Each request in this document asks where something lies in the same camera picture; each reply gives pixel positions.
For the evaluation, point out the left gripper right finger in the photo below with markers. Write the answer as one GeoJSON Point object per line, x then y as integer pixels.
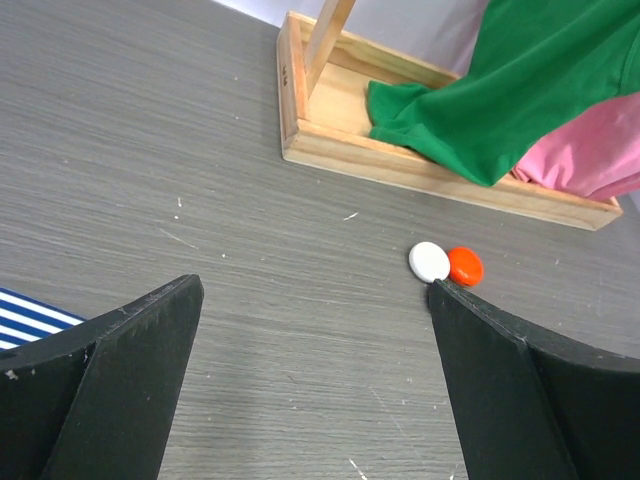
{"type": "Point", "coordinates": [530, 403]}

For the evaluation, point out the white earbud case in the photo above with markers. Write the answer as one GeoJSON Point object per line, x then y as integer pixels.
{"type": "Point", "coordinates": [429, 262]}

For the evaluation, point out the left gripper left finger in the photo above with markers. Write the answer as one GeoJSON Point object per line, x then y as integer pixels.
{"type": "Point", "coordinates": [97, 400]}

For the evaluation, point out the green tank top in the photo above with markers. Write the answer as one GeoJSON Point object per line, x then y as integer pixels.
{"type": "Point", "coordinates": [536, 66]}

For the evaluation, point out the orange earbud case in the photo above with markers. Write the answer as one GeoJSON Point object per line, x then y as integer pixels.
{"type": "Point", "coordinates": [466, 267]}

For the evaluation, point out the pink t-shirt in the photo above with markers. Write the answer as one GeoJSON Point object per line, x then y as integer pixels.
{"type": "Point", "coordinates": [594, 156]}

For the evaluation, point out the blue white striped cloth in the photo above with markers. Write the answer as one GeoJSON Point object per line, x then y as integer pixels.
{"type": "Point", "coordinates": [26, 320]}

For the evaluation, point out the wooden clothes rack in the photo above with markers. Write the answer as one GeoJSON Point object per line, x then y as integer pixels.
{"type": "Point", "coordinates": [323, 74]}

